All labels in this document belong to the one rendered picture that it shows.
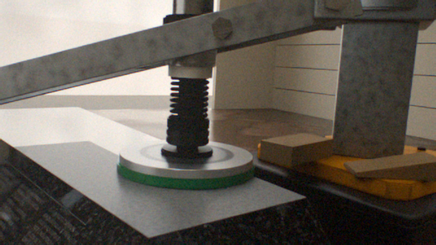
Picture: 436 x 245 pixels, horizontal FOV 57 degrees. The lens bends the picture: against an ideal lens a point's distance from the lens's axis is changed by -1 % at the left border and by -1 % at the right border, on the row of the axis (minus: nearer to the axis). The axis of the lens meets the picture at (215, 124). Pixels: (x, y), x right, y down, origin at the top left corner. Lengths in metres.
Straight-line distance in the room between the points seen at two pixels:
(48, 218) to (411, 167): 0.77
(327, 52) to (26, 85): 8.02
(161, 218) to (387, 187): 0.63
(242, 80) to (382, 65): 8.13
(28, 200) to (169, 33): 0.31
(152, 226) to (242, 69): 8.80
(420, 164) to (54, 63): 0.79
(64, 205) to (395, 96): 0.88
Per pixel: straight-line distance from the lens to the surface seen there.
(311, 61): 8.82
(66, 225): 0.53
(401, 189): 0.98
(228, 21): 0.56
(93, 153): 0.76
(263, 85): 9.57
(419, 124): 7.24
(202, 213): 0.48
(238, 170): 0.59
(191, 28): 0.58
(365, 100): 1.17
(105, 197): 0.53
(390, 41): 1.17
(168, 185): 0.56
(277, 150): 1.02
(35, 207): 0.61
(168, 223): 0.45
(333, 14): 0.55
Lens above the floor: 1.02
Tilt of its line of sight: 9 degrees down
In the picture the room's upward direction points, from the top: 3 degrees clockwise
